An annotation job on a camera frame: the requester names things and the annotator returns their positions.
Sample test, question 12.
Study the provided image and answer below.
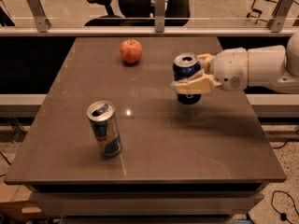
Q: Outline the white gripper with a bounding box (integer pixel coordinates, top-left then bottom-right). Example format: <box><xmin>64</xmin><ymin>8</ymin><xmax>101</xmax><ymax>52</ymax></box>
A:
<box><xmin>171</xmin><ymin>48</ymin><xmax>249</xmax><ymax>95</ymax></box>

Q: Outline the blue pepsi can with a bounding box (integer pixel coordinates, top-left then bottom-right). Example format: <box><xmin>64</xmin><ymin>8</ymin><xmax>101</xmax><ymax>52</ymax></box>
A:
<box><xmin>173</xmin><ymin>52</ymin><xmax>201</xmax><ymax>105</ymax></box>

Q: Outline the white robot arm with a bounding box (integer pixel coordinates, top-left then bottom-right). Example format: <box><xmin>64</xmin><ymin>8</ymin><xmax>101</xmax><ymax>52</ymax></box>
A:
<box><xmin>171</xmin><ymin>33</ymin><xmax>299</xmax><ymax>95</ymax></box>

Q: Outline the silver red bull can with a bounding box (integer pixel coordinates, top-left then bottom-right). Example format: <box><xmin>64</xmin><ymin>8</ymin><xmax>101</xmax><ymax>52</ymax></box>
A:
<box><xmin>87</xmin><ymin>101</ymin><xmax>121</xmax><ymax>157</ymax></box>

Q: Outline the red apple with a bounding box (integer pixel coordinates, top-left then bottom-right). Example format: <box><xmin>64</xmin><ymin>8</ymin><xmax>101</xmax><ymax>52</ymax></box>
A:
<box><xmin>120</xmin><ymin>39</ymin><xmax>142</xmax><ymax>63</ymax></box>

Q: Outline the wooden cart in background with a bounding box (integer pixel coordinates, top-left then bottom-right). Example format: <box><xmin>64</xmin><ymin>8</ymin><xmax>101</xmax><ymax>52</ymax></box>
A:
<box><xmin>246</xmin><ymin>0</ymin><xmax>279</xmax><ymax>25</ymax></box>

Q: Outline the black office chair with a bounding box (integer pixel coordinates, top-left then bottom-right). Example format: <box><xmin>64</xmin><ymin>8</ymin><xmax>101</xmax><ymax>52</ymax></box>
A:
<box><xmin>85</xmin><ymin>0</ymin><xmax>191</xmax><ymax>26</ymax></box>

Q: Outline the grey table base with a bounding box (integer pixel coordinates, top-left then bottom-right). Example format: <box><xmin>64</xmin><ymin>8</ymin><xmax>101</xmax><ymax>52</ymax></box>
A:
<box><xmin>30</xmin><ymin>191</ymin><xmax>263</xmax><ymax>221</ymax></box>

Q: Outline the right metal glass bracket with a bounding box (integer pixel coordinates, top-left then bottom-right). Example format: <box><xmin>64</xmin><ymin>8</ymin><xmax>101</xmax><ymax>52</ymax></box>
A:
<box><xmin>267</xmin><ymin>0</ymin><xmax>295</xmax><ymax>33</ymax></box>

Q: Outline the metal glass bracket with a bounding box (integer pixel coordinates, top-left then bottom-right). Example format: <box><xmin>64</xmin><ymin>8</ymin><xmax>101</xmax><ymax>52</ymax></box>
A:
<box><xmin>155</xmin><ymin>0</ymin><xmax>165</xmax><ymax>33</ymax></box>
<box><xmin>26</xmin><ymin>0</ymin><xmax>51</xmax><ymax>33</ymax></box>
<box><xmin>267</xmin><ymin>0</ymin><xmax>295</xmax><ymax>33</ymax></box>

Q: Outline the middle metal glass bracket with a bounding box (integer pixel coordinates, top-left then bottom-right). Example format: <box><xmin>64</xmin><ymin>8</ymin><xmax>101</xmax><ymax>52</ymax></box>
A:
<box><xmin>155</xmin><ymin>0</ymin><xmax>165</xmax><ymax>33</ymax></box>

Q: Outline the black cable on floor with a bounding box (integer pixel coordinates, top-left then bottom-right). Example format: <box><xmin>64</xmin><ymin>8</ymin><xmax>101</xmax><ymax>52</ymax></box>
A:
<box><xmin>270</xmin><ymin>189</ymin><xmax>299</xmax><ymax>224</ymax></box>

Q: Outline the left metal glass bracket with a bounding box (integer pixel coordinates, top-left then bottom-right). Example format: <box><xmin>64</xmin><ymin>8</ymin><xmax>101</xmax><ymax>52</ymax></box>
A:
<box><xmin>26</xmin><ymin>0</ymin><xmax>51</xmax><ymax>33</ymax></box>

